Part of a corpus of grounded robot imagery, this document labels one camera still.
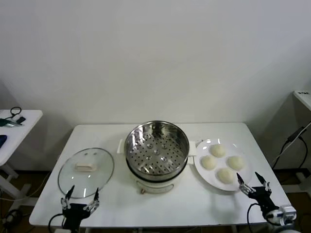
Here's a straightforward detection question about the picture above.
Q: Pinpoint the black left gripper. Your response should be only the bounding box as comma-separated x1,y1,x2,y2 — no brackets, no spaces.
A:
60,185,101,230

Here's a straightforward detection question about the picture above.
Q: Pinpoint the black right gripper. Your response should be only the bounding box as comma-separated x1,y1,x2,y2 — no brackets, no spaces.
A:
236,171,279,216

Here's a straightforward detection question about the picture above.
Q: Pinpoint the white steamed baozi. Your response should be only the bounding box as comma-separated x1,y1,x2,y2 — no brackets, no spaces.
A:
226,155,245,170
200,155,218,170
217,167,236,184
209,144,226,158

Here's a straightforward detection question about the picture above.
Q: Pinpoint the round glass pot lid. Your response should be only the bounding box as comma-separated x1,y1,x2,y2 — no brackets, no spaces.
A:
57,147,115,199

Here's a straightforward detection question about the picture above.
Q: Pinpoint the stainless steel steamer basket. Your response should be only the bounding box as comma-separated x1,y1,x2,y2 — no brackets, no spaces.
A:
124,120,190,177

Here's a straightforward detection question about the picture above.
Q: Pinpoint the white round plate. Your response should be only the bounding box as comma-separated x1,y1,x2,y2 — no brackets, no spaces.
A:
193,138,253,192

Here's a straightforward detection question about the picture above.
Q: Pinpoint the white electric cooker pot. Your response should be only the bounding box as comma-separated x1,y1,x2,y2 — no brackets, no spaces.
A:
117,138,197,195

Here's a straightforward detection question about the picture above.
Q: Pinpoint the white side table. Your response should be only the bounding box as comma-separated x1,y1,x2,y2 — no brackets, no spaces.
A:
0,109,44,202
293,90,311,110

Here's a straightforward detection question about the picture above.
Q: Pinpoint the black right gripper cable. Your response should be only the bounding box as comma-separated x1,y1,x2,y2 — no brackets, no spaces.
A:
247,203,262,231

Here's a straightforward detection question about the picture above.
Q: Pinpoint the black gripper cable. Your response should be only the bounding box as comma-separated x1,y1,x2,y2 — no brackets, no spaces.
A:
48,213,64,233
247,203,262,231

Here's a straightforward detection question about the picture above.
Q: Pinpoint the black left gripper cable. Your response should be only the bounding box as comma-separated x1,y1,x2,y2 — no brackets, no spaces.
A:
48,213,64,233

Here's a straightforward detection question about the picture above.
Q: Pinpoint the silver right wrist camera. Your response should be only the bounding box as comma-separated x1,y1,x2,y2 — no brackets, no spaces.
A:
279,205,297,226

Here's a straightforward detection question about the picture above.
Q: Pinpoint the black power adapter cable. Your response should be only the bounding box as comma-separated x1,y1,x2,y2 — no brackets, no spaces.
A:
271,121,311,170

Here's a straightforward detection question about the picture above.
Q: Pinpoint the green handled tool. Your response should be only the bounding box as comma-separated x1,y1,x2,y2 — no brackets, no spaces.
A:
0,117,19,128

